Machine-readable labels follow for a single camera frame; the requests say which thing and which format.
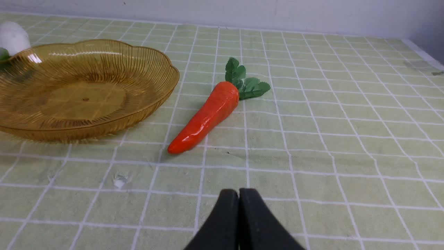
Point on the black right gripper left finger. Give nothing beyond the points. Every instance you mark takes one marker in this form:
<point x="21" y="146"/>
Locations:
<point x="219" y="231"/>

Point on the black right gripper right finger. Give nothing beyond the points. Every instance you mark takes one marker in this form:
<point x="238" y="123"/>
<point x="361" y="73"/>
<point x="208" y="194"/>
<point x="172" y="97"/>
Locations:
<point x="259" y="229"/>

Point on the white toy radish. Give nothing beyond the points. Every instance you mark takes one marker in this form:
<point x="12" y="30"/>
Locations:
<point x="13" y="39"/>

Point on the green checkered tablecloth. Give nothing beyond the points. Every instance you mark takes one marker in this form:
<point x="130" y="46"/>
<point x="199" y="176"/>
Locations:
<point x="346" y="148"/>

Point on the orange toy carrot with leaves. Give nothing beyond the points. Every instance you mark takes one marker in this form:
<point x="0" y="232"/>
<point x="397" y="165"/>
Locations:
<point x="221" y="102"/>

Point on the amber glass plate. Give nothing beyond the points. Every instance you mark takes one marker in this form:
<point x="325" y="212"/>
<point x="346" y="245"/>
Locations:
<point x="70" y="92"/>

